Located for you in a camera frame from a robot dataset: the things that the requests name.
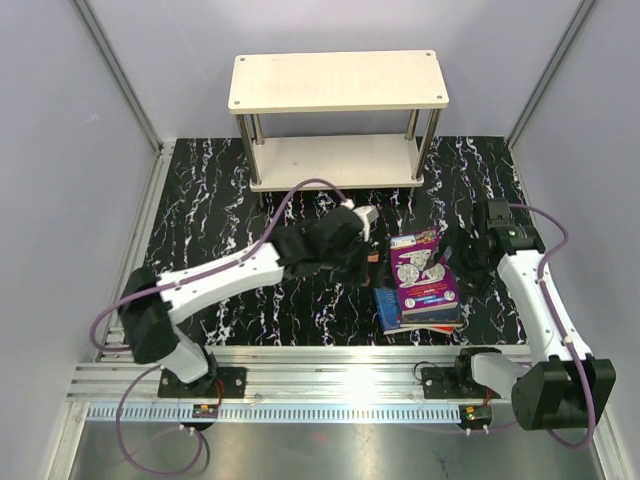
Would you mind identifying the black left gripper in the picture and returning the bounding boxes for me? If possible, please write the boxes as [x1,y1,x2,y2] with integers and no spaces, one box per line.
[322,233,396,290]

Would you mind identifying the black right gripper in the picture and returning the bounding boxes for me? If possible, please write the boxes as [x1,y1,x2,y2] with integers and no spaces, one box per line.
[424,222,495,297]

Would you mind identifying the purple cover book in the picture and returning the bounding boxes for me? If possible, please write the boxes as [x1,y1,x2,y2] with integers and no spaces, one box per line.
[390,228,462,328]

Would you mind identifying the blue orange sunset book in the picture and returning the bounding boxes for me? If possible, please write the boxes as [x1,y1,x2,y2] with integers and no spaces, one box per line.
[373,288,403,335]

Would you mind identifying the red treehouse book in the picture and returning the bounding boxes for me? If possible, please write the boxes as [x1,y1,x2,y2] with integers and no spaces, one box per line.
[400,324,456,335]

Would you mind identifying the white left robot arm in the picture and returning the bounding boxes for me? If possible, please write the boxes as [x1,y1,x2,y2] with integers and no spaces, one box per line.
[117,200,381,398]

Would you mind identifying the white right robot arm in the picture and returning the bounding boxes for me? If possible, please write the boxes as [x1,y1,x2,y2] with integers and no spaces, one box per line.
[430,222,616,434]

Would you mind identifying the white two-tier shelf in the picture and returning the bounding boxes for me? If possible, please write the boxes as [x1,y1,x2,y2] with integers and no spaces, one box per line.
[228,50,449,194]

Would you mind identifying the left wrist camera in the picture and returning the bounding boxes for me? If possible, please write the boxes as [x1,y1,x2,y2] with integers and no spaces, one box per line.
[352,205,379,242]

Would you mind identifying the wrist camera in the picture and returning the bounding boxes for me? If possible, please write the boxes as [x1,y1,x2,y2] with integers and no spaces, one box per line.
[352,205,379,242]
[473,199,513,235]

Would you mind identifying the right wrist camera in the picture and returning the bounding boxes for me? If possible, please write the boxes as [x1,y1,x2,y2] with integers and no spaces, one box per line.
[473,199,513,235]

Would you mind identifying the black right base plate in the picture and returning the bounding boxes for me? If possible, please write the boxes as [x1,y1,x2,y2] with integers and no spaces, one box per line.
[416,364,501,400]

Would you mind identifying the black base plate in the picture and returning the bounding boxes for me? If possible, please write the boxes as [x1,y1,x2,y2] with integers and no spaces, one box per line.
[157,367,248,399]
[416,364,501,400]

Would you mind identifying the aluminium front rail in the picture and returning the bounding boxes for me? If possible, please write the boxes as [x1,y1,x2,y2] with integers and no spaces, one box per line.
[67,344,609,401]

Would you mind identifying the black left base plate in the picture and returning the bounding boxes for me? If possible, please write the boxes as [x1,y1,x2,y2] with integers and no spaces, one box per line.
[157,367,248,399]

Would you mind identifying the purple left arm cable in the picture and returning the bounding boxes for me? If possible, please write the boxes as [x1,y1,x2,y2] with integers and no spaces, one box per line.
[89,178,357,475]

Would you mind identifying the white slotted cable duct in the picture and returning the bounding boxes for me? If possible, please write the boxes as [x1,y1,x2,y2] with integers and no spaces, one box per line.
[87,402,461,424]

